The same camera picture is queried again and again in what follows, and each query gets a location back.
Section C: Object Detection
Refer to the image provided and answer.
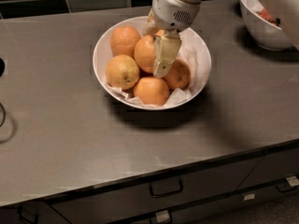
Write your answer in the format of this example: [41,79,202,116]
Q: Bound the black drawer handle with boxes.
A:
[149,178,184,198]
[276,176,299,193]

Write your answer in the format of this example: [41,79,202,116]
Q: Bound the white bowl with strawberries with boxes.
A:
[240,0,292,51]

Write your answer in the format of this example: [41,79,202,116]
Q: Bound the centre dark drawer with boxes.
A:
[54,158,259,224]

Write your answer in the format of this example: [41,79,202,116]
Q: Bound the right dark drawer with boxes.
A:
[238,147,299,189]

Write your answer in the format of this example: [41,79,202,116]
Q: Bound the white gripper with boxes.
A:
[142,0,201,78]

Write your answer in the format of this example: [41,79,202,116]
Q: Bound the black right drawer handle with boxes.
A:
[276,176,299,193]

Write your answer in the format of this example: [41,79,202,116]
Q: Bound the white paper bowl liner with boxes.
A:
[105,35,198,109]

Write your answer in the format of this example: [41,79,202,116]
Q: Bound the dark drawer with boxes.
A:
[54,158,259,224]
[238,147,299,189]

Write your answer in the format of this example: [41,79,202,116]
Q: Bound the red strawberries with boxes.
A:
[258,8,278,26]

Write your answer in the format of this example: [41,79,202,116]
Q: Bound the white bowl with oranges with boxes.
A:
[93,16,211,111]

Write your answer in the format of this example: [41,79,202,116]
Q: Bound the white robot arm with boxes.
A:
[143,0,299,77]

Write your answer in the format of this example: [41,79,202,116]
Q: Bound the white drawer label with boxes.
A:
[243,193,255,201]

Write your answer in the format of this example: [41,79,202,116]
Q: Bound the front left yellowish orange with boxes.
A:
[106,55,140,91]

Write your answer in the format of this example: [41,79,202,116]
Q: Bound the black centre drawer handle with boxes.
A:
[149,178,184,198]

